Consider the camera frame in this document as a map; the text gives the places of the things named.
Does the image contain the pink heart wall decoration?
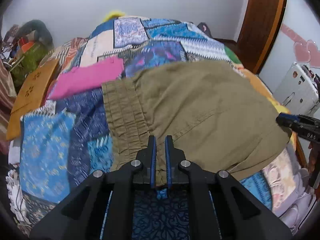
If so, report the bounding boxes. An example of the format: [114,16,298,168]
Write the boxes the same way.
[280,24,320,69]

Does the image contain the person's right hand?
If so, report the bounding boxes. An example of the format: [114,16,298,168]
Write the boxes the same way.
[308,142,319,189]

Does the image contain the yellow plush item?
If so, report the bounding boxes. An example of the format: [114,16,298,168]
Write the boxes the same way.
[102,10,126,23]

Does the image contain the pink folded garment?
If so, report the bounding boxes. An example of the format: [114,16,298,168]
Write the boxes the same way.
[48,56,124,100]

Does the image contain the blue patchwork bedspread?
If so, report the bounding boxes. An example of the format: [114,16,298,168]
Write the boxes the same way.
[17,16,272,233]

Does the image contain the white appliance with stickers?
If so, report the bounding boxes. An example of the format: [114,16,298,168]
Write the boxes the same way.
[273,62,319,116]

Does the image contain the green cloth bundle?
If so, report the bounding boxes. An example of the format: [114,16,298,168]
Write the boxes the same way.
[9,43,48,87]

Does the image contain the brown wooden door frame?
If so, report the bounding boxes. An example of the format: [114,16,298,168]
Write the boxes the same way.
[237,0,286,74]

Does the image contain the brown cardboard box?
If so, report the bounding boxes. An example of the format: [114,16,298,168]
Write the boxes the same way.
[6,59,59,141]

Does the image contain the dark grey cap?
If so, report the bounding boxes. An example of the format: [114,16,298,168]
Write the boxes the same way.
[197,22,213,38]

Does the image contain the grey teal plush pillow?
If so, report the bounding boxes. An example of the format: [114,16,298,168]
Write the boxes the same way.
[14,20,53,48]

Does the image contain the olive khaki cargo pants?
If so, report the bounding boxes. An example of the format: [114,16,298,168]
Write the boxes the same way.
[102,60,291,185]

